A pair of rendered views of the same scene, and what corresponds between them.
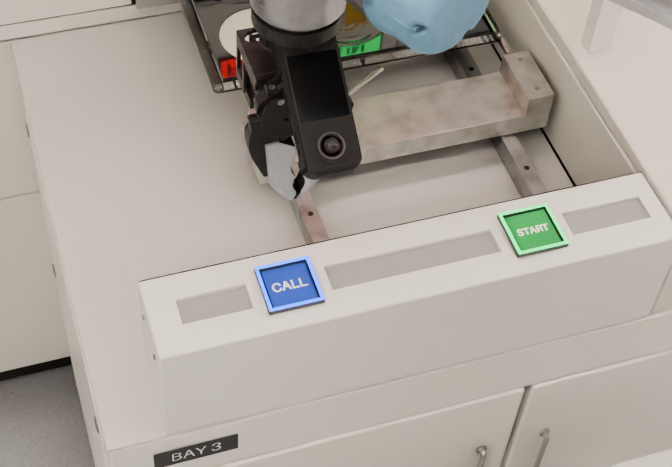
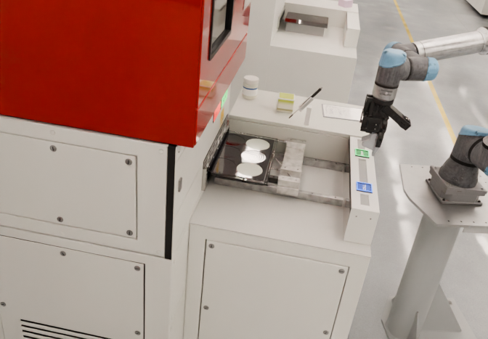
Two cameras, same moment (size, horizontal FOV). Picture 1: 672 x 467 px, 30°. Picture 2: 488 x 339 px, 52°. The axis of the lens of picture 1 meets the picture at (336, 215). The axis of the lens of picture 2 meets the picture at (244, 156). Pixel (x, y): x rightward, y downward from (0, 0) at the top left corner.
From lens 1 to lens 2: 164 cm
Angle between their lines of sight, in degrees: 50
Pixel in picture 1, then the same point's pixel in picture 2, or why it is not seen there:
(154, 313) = (364, 208)
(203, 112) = (253, 199)
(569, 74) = (308, 133)
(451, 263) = (366, 166)
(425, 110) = (293, 160)
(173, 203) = (286, 216)
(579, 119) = (316, 141)
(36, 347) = not seen: outside the picture
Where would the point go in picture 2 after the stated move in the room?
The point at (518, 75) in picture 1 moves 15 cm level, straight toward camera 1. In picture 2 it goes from (295, 141) to (324, 155)
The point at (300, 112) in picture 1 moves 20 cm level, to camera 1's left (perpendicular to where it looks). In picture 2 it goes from (400, 116) to (380, 137)
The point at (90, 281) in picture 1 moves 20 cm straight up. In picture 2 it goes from (308, 240) to (318, 192)
